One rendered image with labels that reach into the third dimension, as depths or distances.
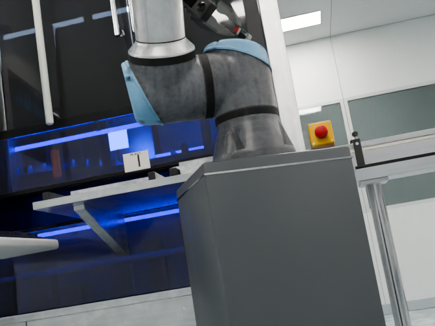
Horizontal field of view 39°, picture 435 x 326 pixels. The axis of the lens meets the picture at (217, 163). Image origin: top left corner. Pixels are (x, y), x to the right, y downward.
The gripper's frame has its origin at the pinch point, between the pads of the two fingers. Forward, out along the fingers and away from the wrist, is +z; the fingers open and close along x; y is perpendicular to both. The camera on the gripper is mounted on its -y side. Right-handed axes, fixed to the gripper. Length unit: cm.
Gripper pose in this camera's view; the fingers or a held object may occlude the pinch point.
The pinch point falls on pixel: (234, 28)
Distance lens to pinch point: 156.0
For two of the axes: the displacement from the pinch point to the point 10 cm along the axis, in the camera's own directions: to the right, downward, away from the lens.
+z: 7.4, 4.5, 5.0
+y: -2.5, -5.1, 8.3
